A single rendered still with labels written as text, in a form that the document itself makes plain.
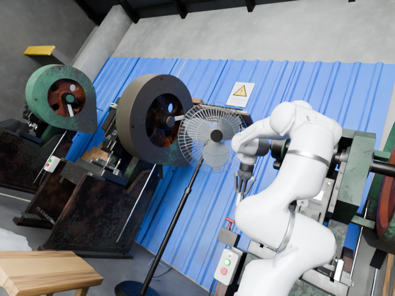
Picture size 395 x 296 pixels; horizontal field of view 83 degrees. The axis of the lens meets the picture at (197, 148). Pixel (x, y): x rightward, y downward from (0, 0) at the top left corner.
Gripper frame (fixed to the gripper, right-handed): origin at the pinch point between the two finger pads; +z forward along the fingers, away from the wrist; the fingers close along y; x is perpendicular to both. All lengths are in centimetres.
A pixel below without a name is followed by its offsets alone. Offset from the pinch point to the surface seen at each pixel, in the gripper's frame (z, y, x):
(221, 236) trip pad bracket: 18.3, -0.7, -11.2
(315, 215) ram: -1.6, 36.0, 14.5
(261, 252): 22.0, 17.9, -0.3
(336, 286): 21, 51, 1
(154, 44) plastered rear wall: -178, -342, 225
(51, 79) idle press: -53, -270, 10
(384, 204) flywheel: -9, 67, 61
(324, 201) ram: -8.9, 37.8, 21.4
